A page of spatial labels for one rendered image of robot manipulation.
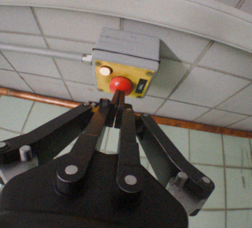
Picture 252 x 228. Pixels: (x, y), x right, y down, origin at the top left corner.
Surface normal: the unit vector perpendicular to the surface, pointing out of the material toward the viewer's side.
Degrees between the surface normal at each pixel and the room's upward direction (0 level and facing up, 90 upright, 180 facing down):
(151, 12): 90
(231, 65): 90
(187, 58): 90
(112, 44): 90
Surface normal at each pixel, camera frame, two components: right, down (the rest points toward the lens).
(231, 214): 0.12, -0.42
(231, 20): -0.15, 0.88
